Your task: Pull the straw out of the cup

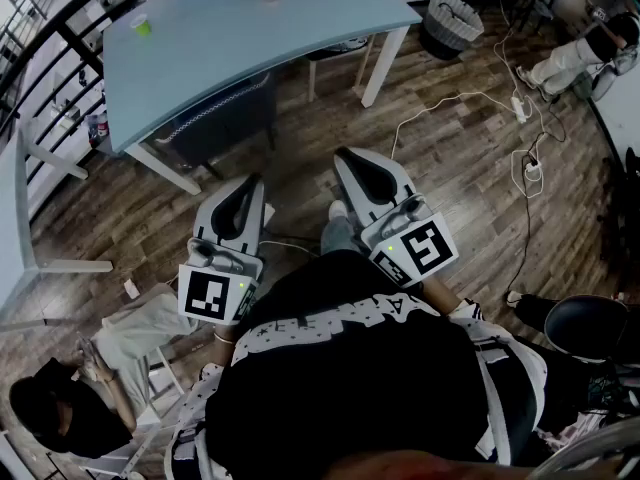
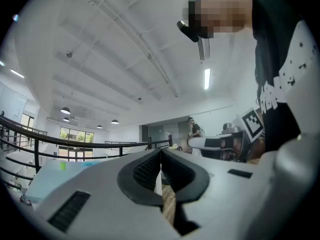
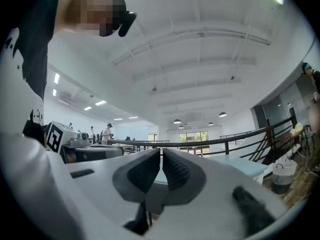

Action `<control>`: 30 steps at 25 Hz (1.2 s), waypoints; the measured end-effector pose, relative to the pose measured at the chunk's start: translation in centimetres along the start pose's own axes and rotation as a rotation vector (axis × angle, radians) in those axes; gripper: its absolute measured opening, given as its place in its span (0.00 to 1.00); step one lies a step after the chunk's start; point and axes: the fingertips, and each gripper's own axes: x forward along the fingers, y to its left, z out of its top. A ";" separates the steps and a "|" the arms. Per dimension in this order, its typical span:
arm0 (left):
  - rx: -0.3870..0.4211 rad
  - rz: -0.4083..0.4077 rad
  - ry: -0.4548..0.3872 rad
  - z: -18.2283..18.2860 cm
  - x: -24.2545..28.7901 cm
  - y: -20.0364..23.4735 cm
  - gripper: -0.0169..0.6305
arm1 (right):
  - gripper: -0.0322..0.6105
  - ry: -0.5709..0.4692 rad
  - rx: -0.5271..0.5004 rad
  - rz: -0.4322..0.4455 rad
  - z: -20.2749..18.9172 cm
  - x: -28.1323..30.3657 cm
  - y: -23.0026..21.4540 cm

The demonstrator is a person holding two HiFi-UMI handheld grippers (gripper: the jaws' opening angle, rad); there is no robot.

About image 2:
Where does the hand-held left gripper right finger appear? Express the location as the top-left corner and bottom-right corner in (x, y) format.
(161, 147), (273, 240)

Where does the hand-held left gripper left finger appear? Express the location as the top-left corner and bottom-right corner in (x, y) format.
(33, 148), (183, 240)

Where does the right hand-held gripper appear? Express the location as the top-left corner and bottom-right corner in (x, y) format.
(187, 107), (266, 163)

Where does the person's right forearm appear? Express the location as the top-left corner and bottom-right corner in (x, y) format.
(246, 135), (266, 164)

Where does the black metal railing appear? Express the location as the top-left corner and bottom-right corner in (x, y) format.
(0, 115), (173, 192)

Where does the long ceiling light panel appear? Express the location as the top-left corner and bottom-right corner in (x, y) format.
(204, 68), (211, 91)

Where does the large glass window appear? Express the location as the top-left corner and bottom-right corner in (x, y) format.
(58, 126), (95, 160)

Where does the black and white shirt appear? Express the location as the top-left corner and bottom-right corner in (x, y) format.
(251, 0), (320, 153)

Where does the ceiling air vent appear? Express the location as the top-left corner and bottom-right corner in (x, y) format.
(196, 36), (211, 61)

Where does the person's head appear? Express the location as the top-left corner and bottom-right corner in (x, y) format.
(182, 0), (253, 40)

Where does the black head-worn camera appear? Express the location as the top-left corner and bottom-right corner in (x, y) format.
(176, 20), (201, 44)

